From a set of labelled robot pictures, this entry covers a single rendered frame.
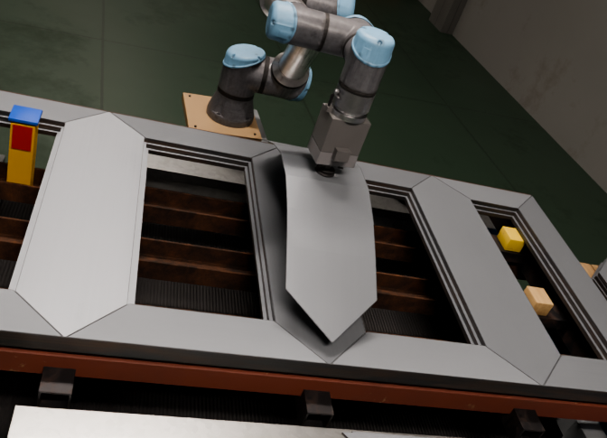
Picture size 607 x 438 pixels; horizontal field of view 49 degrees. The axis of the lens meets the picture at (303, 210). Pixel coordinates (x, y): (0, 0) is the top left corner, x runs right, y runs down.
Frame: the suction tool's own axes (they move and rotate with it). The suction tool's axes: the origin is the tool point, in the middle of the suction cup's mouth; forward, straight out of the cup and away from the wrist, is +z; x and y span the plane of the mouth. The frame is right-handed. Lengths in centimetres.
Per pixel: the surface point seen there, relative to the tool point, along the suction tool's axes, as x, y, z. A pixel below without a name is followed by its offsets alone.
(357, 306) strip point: -28.2, 1.1, 9.3
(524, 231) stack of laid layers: 10, 71, 18
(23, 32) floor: 272, -61, 102
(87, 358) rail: -30, -45, 20
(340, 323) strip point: -30.9, -2.6, 11.0
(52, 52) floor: 252, -46, 102
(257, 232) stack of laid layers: 1.0, -9.4, 16.8
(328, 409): -40.5, -4.2, 22.7
